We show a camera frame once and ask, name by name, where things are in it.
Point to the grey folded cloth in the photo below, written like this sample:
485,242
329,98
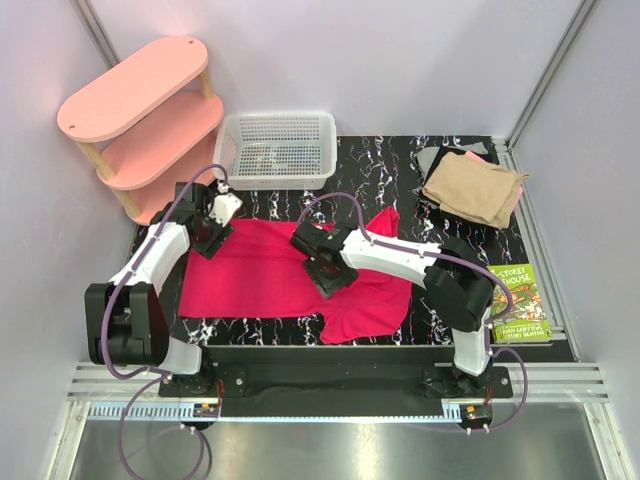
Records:
429,158

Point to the pink three-tier shelf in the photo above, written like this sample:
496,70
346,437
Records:
148,123

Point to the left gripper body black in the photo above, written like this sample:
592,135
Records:
213,235

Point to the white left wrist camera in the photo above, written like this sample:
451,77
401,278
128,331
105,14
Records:
224,208

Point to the folded beige t shirt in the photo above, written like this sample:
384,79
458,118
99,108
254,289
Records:
475,190

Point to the red t shirt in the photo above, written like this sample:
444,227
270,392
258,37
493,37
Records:
258,274

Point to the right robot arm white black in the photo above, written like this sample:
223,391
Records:
459,290

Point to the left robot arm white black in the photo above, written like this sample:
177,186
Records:
125,323

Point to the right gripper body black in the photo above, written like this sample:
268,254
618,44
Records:
328,281

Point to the green treehouse book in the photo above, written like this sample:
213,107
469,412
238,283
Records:
526,322

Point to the white perforated plastic basket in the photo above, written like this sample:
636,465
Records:
286,150

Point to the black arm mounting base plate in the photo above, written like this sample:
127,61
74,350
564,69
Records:
245,370

